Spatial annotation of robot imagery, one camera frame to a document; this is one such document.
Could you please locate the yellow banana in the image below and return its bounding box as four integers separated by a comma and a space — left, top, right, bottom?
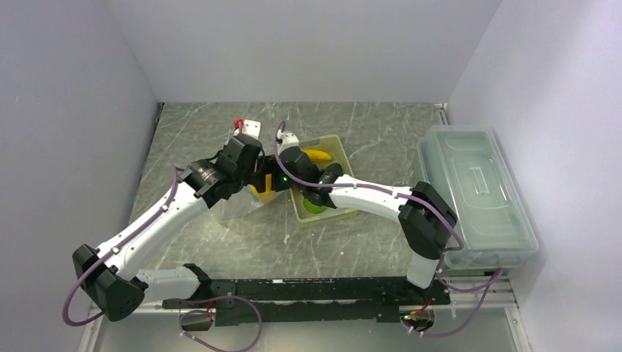
302, 149, 332, 164

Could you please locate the yellow bell pepper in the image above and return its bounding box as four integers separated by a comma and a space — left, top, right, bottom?
248, 175, 278, 204

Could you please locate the green bumpy fruit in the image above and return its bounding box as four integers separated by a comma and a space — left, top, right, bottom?
303, 199, 326, 214

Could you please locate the pale yellow plastic basket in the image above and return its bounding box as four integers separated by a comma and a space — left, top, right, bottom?
290, 134, 359, 227

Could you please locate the clear zip bag blue zipper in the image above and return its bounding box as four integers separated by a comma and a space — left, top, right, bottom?
219, 185, 282, 224

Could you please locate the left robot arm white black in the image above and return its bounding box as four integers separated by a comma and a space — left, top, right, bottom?
62, 133, 263, 326

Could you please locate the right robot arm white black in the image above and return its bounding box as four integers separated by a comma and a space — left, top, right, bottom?
274, 146, 458, 304

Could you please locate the clear plastic lidded container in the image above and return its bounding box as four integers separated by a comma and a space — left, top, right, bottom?
417, 125, 539, 270

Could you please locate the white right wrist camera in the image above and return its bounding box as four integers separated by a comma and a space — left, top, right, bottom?
275, 130, 299, 154

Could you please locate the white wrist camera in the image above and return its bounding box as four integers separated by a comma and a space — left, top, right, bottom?
233, 119, 262, 139
275, 130, 299, 154

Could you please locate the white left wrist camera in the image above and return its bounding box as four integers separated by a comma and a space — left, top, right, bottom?
233, 119, 262, 139

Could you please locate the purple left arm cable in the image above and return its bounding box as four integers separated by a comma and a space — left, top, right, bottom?
62, 165, 186, 327

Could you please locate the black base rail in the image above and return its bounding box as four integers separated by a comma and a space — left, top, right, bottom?
162, 276, 450, 327

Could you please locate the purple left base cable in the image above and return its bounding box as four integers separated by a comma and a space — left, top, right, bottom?
178, 295, 263, 352

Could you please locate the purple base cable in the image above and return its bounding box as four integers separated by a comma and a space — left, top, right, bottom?
402, 267, 508, 340
178, 295, 263, 352

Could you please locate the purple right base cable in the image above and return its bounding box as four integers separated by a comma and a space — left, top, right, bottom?
402, 267, 508, 340

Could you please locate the aluminium frame rail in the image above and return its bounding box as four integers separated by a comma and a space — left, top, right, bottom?
433, 275, 518, 309

